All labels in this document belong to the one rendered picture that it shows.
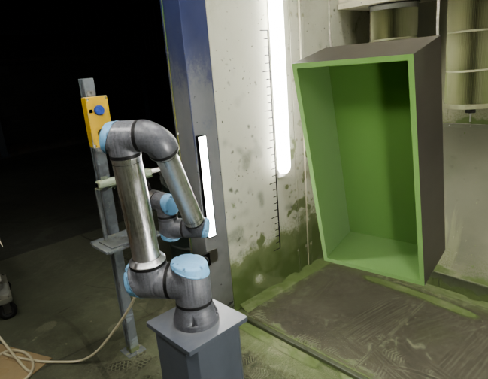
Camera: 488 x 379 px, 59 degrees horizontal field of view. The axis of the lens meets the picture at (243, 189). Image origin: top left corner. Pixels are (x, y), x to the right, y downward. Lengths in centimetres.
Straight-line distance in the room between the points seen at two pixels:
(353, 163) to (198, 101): 100
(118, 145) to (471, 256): 246
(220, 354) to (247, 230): 122
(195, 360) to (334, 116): 157
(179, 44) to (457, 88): 179
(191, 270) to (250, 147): 128
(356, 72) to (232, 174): 95
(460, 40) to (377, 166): 101
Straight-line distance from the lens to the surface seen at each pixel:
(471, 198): 338
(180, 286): 175
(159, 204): 195
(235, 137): 270
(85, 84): 240
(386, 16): 340
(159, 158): 158
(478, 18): 318
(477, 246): 328
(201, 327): 181
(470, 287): 326
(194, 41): 251
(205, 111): 254
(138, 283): 181
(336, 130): 265
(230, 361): 192
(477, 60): 316
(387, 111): 248
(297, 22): 314
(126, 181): 163
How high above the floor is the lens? 165
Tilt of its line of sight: 16 degrees down
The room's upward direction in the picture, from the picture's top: 5 degrees counter-clockwise
